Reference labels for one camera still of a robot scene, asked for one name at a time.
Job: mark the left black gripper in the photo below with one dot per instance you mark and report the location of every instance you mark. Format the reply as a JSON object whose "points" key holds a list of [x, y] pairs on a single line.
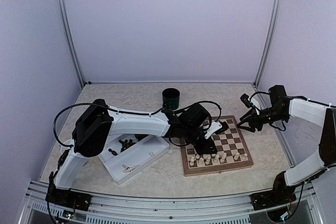
{"points": [[206, 149]]}

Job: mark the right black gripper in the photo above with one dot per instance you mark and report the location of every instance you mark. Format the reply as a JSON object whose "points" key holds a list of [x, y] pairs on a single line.
{"points": [[254, 118]]}

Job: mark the white chess piece tall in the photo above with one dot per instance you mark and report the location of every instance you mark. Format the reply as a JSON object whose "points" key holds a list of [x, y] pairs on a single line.
{"points": [[216, 159]]}

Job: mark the wooden chess board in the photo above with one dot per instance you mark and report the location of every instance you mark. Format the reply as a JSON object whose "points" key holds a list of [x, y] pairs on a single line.
{"points": [[232, 153]]}

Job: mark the white plastic tray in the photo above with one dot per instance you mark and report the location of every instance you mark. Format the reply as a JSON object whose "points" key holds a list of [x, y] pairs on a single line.
{"points": [[143, 153]]}

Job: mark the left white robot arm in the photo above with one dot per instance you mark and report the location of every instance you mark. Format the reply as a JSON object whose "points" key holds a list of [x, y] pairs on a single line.
{"points": [[100, 121]]}

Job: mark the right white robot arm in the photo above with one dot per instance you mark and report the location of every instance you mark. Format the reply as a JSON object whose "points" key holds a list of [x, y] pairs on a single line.
{"points": [[313, 120]]}

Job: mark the dark chess pieces pile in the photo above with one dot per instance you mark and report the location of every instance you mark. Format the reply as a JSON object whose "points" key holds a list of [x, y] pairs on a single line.
{"points": [[126, 144]]}

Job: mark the white chess pieces pile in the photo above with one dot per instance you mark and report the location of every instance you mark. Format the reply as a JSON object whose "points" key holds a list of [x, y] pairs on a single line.
{"points": [[128, 169]]}

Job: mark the dark green cup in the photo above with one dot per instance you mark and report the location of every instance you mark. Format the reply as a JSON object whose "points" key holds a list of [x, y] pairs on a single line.
{"points": [[170, 98]]}

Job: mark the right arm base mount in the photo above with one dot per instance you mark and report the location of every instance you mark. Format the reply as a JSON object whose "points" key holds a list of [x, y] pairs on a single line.
{"points": [[268, 199]]}

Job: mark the aluminium front rail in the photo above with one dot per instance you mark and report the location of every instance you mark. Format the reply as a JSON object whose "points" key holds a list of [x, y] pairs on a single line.
{"points": [[105, 208]]}

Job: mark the right aluminium frame post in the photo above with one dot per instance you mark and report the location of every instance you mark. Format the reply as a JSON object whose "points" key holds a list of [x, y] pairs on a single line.
{"points": [[268, 41]]}

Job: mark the aluminium frame post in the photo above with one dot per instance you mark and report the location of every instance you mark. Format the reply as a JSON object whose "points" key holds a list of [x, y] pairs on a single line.
{"points": [[70, 43], [268, 41]]}

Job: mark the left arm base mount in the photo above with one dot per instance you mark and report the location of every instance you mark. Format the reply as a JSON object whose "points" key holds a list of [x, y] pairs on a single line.
{"points": [[69, 199]]}

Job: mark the left aluminium frame post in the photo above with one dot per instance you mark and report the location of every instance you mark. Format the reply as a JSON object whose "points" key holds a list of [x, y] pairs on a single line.
{"points": [[70, 43]]}

